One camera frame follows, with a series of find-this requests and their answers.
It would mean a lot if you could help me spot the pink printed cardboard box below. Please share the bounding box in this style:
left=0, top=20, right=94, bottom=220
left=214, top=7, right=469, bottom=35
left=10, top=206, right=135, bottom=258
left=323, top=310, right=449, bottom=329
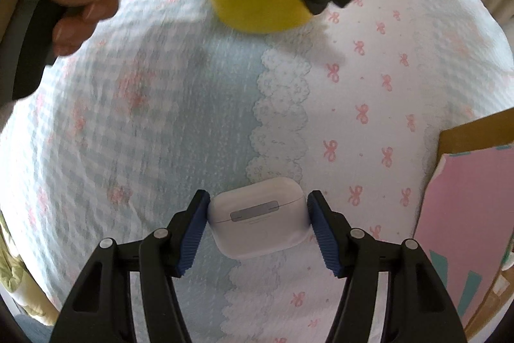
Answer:
left=413, top=118, right=514, bottom=336

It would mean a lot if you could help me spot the white earbuds case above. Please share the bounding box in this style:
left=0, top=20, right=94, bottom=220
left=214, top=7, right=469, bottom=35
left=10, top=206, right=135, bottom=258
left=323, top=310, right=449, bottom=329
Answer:
left=207, top=177, right=312, bottom=259

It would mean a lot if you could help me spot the green floral quilt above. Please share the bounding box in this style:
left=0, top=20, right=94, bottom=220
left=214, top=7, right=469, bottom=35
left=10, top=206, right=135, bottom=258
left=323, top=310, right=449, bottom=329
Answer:
left=0, top=206, right=53, bottom=323

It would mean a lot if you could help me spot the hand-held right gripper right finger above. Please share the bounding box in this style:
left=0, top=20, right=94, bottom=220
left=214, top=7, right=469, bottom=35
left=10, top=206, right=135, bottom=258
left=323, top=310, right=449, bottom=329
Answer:
left=307, top=190, right=469, bottom=343

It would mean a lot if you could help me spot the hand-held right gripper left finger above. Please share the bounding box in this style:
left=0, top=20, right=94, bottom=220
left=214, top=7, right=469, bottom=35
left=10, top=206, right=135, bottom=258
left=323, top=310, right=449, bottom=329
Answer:
left=48, top=189, right=212, bottom=343

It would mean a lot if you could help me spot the blue checked printed blanket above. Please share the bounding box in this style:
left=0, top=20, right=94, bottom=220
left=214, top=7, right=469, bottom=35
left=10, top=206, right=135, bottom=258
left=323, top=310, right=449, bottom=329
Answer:
left=0, top=0, right=514, bottom=343

